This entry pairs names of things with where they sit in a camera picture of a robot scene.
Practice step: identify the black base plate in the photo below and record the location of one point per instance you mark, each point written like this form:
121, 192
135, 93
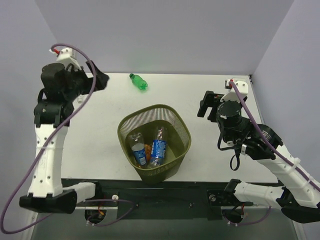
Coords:
168, 200

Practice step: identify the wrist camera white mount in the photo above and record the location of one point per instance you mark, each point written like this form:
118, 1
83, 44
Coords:
66, 56
237, 89

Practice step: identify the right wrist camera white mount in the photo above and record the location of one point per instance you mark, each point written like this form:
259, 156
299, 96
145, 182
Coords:
237, 89

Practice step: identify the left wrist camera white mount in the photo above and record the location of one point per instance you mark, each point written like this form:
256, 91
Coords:
66, 56

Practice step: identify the Pepsi bottle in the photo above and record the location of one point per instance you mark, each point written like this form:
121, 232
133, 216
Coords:
159, 145
137, 145

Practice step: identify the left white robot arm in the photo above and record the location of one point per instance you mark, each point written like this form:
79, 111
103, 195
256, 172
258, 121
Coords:
46, 193

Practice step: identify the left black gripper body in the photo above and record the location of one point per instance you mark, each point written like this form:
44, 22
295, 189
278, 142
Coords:
88, 78

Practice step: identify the orange drink bottle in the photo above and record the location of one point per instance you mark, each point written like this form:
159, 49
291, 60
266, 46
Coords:
148, 151

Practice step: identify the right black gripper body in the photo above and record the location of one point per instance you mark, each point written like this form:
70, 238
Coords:
208, 103

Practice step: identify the olive green mesh bin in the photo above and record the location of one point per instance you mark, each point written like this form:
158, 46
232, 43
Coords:
145, 121

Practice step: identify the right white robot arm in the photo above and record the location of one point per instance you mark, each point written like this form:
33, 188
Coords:
298, 197

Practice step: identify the clear unlabelled plastic bottle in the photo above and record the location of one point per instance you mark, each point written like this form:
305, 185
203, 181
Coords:
79, 100

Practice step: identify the green plastic bottle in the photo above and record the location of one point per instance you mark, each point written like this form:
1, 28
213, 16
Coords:
138, 82

